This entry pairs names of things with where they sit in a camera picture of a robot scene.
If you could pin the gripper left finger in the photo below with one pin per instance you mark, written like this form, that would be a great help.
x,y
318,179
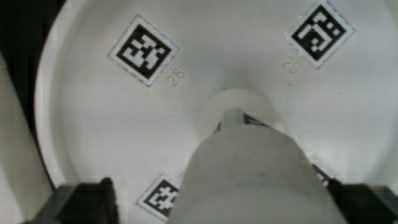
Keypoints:
x,y
82,204

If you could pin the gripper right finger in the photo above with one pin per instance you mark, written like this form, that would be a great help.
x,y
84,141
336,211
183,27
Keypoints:
x,y
366,202

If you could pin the white cylindrical table leg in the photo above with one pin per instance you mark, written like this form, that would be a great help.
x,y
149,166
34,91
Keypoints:
x,y
251,184

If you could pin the white round table top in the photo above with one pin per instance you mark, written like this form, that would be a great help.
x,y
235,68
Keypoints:
x,y
155,62

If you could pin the white front fence bar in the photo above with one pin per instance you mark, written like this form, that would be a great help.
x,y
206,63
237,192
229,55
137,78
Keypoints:
x,y
25,188

